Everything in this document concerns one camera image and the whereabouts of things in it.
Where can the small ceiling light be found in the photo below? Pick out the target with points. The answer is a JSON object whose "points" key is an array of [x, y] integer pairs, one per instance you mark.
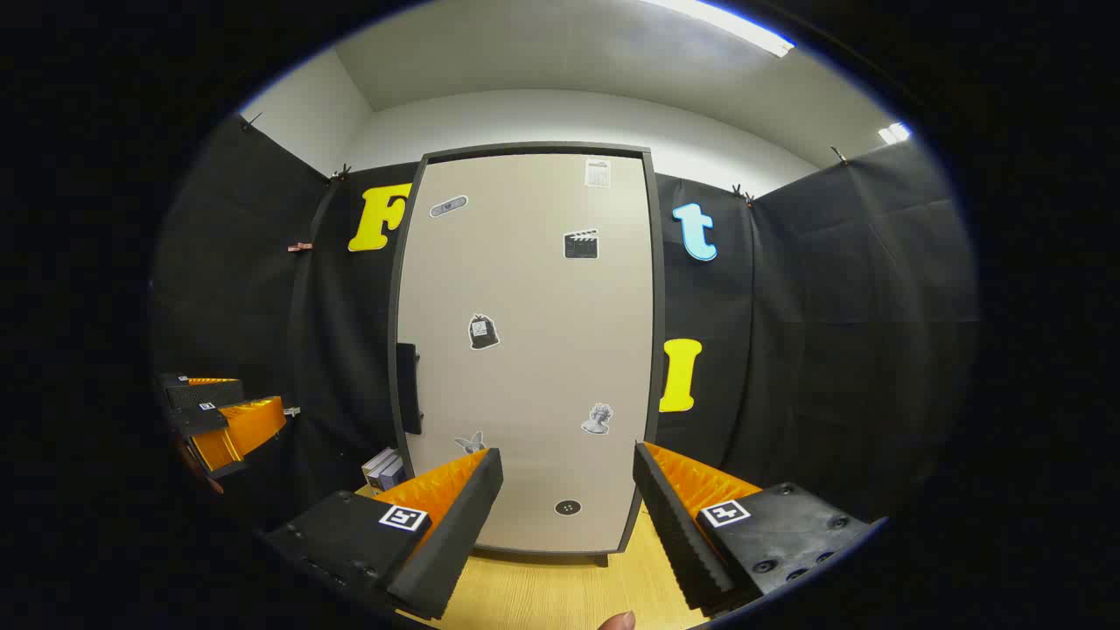
{"points": [[894, 133]]}

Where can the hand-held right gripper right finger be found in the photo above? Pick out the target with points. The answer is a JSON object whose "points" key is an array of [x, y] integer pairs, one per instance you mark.
{"points": [[669, 525]]}

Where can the long ceiling light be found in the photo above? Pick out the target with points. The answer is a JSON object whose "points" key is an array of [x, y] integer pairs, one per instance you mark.
{"points": [[726, 22]]}

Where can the black binder clip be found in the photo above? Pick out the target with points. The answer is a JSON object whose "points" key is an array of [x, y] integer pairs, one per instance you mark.
{"points": [[252, 121], [744, 194], [341, 171], [840, 156]]}

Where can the pink clip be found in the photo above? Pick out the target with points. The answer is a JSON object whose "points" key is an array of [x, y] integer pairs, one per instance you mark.
{"points": [[300, 248]]}

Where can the white book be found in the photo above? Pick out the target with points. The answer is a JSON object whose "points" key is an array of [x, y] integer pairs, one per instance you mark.
{"points": [[376, 462]]}

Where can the black backdrop cloth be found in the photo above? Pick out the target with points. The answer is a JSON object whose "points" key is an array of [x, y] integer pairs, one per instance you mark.
{"points": [[787, 350]]}

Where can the grey cabinet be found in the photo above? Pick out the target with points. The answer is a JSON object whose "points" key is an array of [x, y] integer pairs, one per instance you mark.
{"points": [[534, 148]]}

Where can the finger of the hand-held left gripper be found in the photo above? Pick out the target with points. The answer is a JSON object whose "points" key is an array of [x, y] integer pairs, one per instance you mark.
{"points": [[245, 429], [206, 394]]}

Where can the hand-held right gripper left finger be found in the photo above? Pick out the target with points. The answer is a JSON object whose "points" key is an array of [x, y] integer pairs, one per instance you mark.
{"points": [[464, 516]]}

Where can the beige cabinet door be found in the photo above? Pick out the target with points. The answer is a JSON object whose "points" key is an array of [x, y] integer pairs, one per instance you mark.
{"points": [[525, 367]]}

